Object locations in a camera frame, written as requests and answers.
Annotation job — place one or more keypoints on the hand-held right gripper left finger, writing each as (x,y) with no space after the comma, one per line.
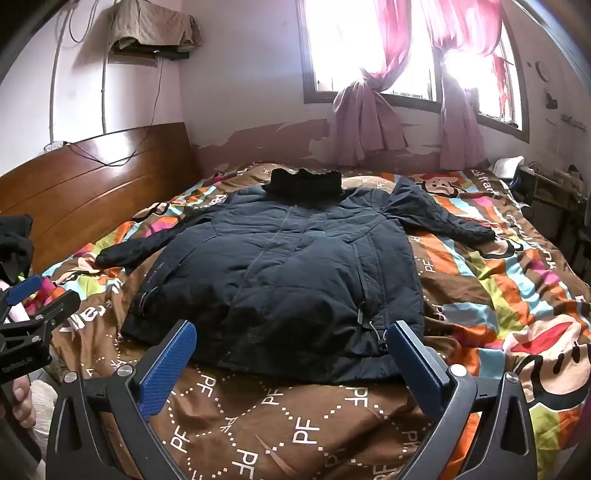
(166,369)

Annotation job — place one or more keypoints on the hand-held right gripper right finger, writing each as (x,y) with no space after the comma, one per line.
(415,364)

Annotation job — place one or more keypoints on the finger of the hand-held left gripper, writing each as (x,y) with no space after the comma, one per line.
(55,308)
(23,288)

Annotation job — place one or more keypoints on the dark navy padded jacket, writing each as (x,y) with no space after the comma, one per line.
(277,277)

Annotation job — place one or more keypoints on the person's left hand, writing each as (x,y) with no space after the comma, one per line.
(24,401)

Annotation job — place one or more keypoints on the dark cloth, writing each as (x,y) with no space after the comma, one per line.
(14,244)

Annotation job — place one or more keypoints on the white cloth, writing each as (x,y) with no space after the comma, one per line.
(42,406)

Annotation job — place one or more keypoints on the wooden headboard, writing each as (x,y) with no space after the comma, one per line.
(92,184)

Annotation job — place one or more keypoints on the colourful printed blanket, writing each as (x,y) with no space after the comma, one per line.
(300,424)

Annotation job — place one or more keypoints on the white power strip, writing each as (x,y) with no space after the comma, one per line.
(53,146)

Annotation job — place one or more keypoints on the cluttered bedside desk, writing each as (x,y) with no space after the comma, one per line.
(549,194)

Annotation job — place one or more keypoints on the white object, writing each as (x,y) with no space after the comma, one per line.
(508,166)

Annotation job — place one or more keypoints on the pink curtain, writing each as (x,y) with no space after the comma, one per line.
(457,129)
(364,120)

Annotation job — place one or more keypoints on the beige cloth cover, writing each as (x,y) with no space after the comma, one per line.
(152,23)

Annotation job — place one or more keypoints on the window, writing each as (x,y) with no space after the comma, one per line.
(334,41)

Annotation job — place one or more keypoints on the white wall pipe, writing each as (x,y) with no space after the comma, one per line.
(104,97)

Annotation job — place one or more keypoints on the dark wall shelf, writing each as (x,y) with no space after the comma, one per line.
(171,54)

